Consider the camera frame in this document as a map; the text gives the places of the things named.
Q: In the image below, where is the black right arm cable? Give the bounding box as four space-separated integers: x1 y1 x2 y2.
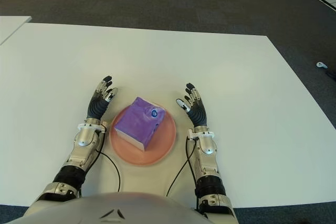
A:
165 137 200 211

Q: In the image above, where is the round pink plate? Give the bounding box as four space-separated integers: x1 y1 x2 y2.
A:
109 103 177 166

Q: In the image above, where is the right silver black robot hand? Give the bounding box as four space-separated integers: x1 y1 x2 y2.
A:
175 82 208 128

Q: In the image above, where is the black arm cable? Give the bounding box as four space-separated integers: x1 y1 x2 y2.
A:
96 149 121 193
165 137 200 211

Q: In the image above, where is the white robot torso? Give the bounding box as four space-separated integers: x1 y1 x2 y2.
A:
7 191 208 224

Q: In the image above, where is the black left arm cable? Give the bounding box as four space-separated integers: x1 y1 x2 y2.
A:
96 149 121 193

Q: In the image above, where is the purple tissue paper pack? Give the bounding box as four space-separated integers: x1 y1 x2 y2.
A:
114 97 166 152

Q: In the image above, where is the white side table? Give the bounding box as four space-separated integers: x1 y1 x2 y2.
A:
0 16 32 45

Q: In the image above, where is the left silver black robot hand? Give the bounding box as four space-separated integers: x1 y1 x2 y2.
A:
86 76 118 120

